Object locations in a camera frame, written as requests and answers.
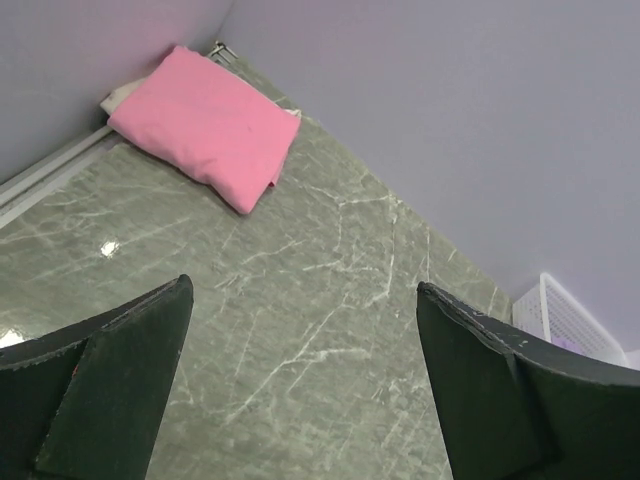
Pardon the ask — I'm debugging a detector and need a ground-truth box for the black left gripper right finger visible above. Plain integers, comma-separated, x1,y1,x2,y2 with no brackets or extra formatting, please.
416,282,639,479

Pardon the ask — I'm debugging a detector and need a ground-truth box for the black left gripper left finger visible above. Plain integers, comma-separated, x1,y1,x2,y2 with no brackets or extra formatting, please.
1,275,193,479

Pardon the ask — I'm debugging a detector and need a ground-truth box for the white perforated plastic basket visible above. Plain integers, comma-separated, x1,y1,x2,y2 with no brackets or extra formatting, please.
512,272,629,367

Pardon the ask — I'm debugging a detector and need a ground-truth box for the folded cream t shirt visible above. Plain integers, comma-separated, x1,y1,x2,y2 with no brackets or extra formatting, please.
100,77,147,116

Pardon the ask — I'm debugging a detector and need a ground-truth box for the folded pink t shirt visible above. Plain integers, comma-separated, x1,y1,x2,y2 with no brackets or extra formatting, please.
108,46,301,214

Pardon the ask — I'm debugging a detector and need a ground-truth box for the aluminium table edge rail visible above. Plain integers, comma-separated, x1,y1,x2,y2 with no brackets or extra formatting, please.
1,126,121,228

